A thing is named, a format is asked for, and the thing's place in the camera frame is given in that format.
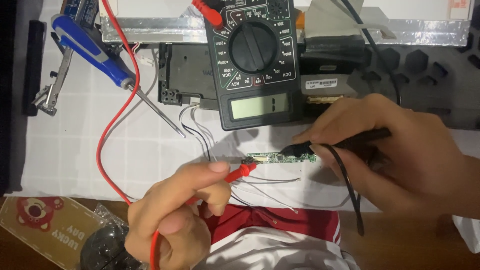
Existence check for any person's left hand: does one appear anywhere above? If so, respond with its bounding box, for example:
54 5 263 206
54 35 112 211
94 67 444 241
125 161 232 270

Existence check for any person's right hand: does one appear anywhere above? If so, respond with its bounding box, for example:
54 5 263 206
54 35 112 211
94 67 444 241
292 94 466 219

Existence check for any red test probe lead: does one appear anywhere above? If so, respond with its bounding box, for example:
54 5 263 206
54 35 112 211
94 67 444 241
95 0 258 270

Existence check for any black test probe lead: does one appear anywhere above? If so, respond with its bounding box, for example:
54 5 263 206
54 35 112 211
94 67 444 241
280 0 402 237

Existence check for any black object in plastic bag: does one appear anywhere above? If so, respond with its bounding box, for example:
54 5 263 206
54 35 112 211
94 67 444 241
79 202 148 270

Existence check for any black plastic laptop casing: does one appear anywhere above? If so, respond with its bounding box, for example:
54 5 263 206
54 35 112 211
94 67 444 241
299 34 480 130

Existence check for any white plastic bag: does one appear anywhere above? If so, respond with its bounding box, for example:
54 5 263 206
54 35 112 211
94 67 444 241
452 215 480 254

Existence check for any person's red white clothing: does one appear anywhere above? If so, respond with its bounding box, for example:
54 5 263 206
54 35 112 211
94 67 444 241
190 204 361 270

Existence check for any white paper sheet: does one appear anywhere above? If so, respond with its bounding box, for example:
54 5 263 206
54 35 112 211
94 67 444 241
5 0 480 213

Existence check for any narrow green circuit board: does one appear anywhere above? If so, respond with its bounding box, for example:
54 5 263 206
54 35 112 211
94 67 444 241
246 151 317 165

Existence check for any brown card with red bear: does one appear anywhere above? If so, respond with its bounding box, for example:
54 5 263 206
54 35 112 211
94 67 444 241
0 196 104 270

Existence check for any black metal drive module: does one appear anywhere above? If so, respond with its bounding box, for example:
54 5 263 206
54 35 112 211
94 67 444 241
157 43 220 112

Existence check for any black digital multimeter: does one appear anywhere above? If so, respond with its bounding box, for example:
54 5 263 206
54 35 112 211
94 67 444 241
202 0 305 132

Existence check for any display panel with silver foil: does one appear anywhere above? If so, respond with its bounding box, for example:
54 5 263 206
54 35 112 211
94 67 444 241
99 0 474 48

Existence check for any red lead plug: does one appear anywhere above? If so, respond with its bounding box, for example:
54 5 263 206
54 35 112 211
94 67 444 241
191 0 224 30

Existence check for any blue circuit board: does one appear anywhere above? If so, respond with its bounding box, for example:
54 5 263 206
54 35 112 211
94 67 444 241
62 0 100 29

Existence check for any bundle of thin loose wires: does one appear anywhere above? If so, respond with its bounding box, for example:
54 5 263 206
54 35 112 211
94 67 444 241
178 103 302 225

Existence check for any white connector with red wires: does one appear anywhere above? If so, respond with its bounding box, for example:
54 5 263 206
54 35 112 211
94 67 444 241
131 43 155 68

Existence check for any blue grey handled screwdriver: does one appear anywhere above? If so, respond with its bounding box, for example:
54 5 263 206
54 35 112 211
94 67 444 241
50 14 187 139

